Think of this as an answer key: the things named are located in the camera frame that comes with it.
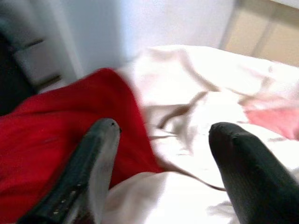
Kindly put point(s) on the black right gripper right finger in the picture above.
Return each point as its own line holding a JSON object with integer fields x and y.
{"x": 252, "y": 175}

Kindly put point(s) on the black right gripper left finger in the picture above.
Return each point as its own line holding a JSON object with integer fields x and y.
{"x": 79, "y": 172}

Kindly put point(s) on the red cloth garment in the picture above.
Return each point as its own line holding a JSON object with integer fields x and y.
{"x": 46, "y": 130}

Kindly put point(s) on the pink cloth garment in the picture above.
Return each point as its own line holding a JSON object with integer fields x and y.
{"x": 273, "y": 119}

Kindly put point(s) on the white cloth garment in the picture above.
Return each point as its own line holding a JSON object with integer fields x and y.
{"x": 198, "y": 98}

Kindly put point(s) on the beige wooden cabinet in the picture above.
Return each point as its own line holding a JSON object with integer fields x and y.
{"x": 264, "y": 30}

